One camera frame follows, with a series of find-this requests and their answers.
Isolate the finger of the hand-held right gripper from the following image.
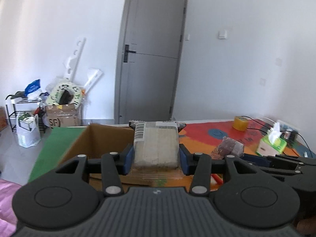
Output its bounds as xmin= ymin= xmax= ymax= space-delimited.
xmin=241 ymin=153 xmax=316 ymax=176

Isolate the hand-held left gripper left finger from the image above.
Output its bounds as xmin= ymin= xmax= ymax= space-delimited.
xmin=55 ymin=143 xmax=135 ymax=196

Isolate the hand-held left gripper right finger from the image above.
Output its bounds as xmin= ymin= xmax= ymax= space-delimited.
xmin=179 ymin=143 xmax=258 ymax=195

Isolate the grey snack packet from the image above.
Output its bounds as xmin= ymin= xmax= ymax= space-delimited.
xmin=129 ymin=120 xmax=187 ymax=178

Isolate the dark red snack packet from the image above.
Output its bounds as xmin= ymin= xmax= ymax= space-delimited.
xmin=211 ymin=136 xmax=245 ymax=160

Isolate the green tissue box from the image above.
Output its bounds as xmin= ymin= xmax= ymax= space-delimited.
xmin=255 ymin=121 xmax=287 ymax=156

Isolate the colourful printed table mat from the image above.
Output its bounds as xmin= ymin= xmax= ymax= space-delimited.
xmin=28 ymin=118 xmax=316 ymax=193

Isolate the yellow tape roll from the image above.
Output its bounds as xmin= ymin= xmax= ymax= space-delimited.
xmin=233 ymin=116 xmax=249 ymax=131

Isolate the white power strip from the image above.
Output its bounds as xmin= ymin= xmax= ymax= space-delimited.
xmin=263 ymin=118 xmax=300 ymax=139

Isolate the taped cardboard box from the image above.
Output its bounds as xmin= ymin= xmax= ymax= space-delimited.
xmin=46 ymin=102 xmax=81 ymax=129

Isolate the short white perforated board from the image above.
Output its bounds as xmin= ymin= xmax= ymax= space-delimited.
xmin=83 ymin=69 xmax=102 ymax=95

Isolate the white plastic bag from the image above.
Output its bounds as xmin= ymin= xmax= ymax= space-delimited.
xmin=16 ymin=112 xmax=42 ymax=149

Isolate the grey door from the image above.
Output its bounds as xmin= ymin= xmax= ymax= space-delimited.
xmin=114 ymin=0 xmax=188 ymax=124

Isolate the tall white perforated board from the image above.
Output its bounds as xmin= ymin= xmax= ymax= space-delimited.
xmin=64 ymin=38 xmax=87 ymax=80

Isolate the blue plastic bag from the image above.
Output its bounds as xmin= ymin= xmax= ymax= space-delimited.
xmin=25 ymin=79 xmax=41 ymax=95

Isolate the black metal rack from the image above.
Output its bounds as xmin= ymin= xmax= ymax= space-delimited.
xmin=5 ymin=94 xmax=48 ymax=134

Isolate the pink cloth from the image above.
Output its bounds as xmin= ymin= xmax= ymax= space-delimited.
xmin=0 ymin=179 xmax=25 ymax=237

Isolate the panda print ring seat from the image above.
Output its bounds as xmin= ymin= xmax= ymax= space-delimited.
xmin=49 ymin=82 xmax=83 ymax=109

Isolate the black door handle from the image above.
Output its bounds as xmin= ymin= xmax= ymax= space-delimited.
xmin=123 ymin=44 xmax=137 ymax=63

